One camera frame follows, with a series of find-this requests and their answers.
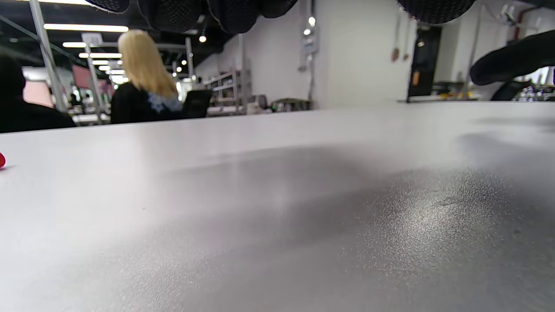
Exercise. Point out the red marker cap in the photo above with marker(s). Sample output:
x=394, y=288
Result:
x=1, y=160

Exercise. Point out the person's left hand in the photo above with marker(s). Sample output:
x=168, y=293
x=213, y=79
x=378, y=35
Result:
x=173, y=13

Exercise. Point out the white shelf unit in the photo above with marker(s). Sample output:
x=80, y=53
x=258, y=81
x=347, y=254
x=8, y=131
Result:
x=227, y=91

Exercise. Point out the white metal post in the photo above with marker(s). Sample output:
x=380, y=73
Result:
x=45, y=52

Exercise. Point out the black door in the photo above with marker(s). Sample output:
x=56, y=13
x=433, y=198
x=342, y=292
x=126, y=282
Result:
x=424, y=60

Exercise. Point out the black office chair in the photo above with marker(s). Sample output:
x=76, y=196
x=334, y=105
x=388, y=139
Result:
x=197, y=104

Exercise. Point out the person's right hand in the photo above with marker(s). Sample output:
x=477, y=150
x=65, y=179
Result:
x=511, y=56

